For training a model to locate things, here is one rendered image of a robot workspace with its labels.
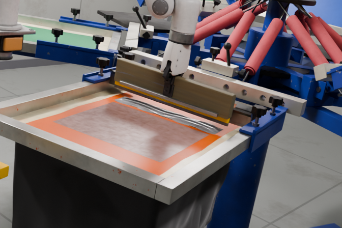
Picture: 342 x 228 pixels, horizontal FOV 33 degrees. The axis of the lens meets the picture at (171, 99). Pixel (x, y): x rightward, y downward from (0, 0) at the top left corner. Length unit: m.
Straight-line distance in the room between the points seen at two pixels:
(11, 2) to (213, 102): 0.66
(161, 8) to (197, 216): 0.60
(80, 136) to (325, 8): 2.15
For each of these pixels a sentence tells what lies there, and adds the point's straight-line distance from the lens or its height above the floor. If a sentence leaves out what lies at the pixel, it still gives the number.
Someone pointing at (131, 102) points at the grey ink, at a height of 0.96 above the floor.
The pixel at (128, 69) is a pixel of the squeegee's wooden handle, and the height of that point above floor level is 1.06.
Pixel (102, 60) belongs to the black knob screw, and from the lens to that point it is 1.89.
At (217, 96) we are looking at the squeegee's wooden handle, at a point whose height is 1.06.
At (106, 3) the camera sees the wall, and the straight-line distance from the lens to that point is 6.20.
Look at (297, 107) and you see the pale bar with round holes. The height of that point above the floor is 1.02.
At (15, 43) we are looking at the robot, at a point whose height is 1.10.
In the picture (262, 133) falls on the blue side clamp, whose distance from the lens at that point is 1.70.
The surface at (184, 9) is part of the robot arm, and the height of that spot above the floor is 1.29.
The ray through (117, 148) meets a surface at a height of 0.96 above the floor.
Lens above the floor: 1.51
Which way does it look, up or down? 16 degrees down
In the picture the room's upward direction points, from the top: 10 degrees clockwise
